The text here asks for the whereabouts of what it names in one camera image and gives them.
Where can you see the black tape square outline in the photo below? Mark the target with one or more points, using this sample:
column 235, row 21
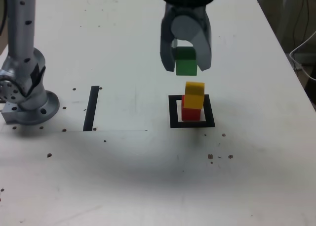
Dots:
column 172, row 112

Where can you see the black tape strip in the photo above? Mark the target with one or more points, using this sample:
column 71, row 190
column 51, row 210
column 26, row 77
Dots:
column 90, row 109

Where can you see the red cube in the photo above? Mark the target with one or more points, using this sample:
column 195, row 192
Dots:
column 190, row 115

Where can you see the green cube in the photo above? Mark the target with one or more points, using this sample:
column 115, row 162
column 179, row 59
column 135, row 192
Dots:
column 186, row 65

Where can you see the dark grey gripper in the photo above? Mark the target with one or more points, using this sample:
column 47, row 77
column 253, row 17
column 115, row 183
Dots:
column 185, row 8

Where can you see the yellow cube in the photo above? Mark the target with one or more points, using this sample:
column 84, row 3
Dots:
column 194, row 97

